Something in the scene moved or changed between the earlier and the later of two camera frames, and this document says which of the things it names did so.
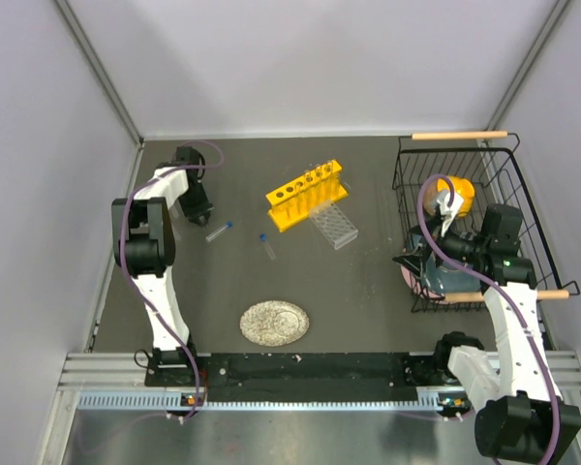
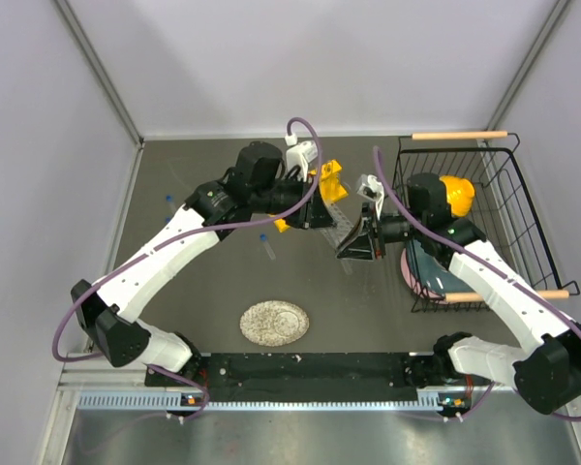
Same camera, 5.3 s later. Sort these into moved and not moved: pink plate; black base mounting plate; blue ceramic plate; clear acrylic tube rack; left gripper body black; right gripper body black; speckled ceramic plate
Moved: right gripper body black; left gripper body black
Not moved: pink plate; clear acrylic tube rack; speckled ceramic plate; black base mounting plate; blue ceramic plate
